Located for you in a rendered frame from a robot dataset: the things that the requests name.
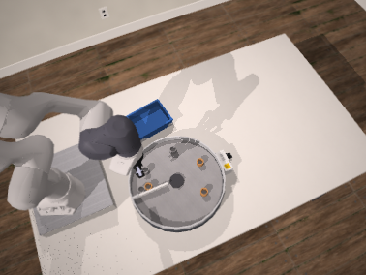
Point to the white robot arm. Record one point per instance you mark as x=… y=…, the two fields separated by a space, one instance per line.
x=34 y=182

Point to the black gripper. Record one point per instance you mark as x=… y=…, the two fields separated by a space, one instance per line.
x=140 y=173

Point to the grey round table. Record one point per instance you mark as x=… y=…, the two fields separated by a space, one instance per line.
x=175 y=200

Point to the blue crate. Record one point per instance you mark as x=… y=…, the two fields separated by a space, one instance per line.
x=150 y=119

